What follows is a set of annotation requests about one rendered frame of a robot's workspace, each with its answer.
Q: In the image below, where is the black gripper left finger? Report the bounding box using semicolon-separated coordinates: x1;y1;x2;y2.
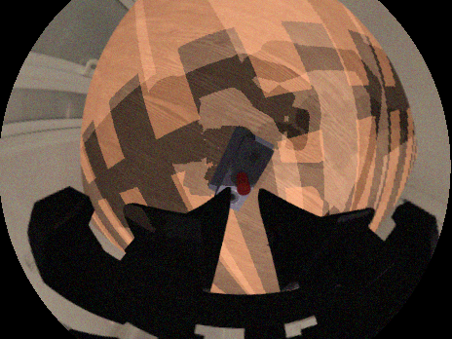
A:
122;188;231;291

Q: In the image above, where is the dark red peg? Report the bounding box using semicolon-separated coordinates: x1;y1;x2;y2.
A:
237;172;250;196

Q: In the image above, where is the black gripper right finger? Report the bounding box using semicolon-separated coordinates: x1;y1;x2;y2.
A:
257;189;375;291

